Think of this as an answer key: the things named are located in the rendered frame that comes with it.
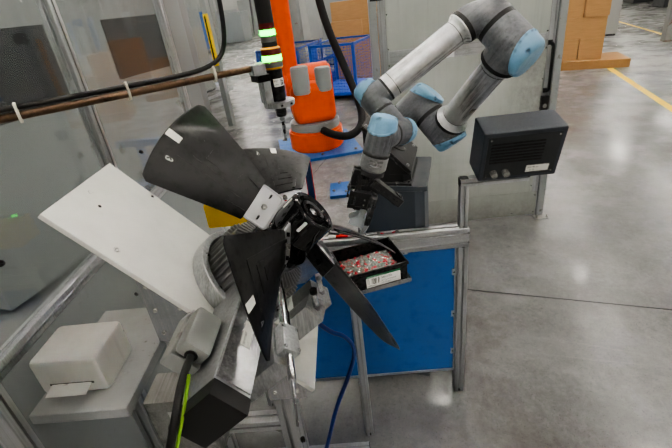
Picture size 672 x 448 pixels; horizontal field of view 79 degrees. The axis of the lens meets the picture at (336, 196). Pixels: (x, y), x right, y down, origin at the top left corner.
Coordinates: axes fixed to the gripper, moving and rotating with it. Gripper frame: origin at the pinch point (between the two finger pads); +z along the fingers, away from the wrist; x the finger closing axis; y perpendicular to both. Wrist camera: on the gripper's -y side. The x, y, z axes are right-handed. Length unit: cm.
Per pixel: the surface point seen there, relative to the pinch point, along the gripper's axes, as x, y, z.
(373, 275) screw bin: 0.7, -6.4, 15.0
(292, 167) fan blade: -0.6, 24.1, -16.1
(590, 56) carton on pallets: -665, -453, -58
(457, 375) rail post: -22, -61, 77
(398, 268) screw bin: -1.7, -14.3, 12.5
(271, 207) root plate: 22.6, 26.6, -15.0
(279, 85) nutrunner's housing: 14, 29, -41
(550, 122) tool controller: -19, -53, -39
